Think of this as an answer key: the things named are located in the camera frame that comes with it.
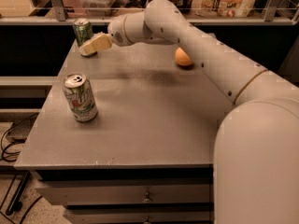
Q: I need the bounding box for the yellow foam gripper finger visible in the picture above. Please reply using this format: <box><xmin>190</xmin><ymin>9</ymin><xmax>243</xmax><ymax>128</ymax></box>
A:
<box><xmin>78</xmin><ymin>33</ymin><xmax>113</xmax><ymax>56</ymax></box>

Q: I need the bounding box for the green soda can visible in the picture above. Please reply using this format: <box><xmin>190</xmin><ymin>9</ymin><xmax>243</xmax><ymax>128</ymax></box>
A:
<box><xmin>73</xmin><ymin>18</ymin><xmax>95</xmax><ymax>57</ymax></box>

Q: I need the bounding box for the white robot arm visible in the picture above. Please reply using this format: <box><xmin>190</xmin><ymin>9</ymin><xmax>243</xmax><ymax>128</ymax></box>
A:
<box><xmin>81</xmin><ymin>0</ymin><xmax>299</xmax><ymax>224</ymax></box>

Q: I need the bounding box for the white 7up can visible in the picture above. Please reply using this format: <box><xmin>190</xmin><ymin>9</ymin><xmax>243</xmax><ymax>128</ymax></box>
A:
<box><xmin>62</xmin><ymin>73</ymin><xmax>98</xmax><ymax>122</ymax></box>

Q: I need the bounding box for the clear plastic container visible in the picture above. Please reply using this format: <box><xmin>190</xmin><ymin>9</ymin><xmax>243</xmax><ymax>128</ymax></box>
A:
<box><xmin>80</xmin><ymin>0</ymin><xmax>116</xmax><ymax>16</ymax></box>

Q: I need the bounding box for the orange ball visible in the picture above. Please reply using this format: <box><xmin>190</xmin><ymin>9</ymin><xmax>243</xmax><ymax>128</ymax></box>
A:
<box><xmin>175</xmin><ymin>48</ymin><xmax>192</xmax><ymax>66</ymax></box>

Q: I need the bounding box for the grey drawer cabinet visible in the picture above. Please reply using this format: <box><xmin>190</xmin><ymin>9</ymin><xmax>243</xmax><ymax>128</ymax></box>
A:
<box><xmin>16</xmin><ymin>44</ymin><xmax>232</xmax><ymax>224</ymax></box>

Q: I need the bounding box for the printed snack bag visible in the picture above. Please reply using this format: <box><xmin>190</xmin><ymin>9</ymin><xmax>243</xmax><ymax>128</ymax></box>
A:
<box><xmin>195</xmin><ymin>0</ymin><xmax>256</xmax><ymax>18</ymax></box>

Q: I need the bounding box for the metal drawer knob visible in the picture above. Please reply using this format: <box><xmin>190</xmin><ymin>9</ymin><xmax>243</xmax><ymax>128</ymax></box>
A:
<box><xmin>143</xmin><ymin>192</ymin><xmax>152</xmax><ymax>203</ymax></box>

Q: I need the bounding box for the black cables left floor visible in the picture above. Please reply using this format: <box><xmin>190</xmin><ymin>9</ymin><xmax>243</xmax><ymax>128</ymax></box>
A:
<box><xmin>0</xmin><ymin>114</ymin><xmax>38</xmax><ymax>163</ymax></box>

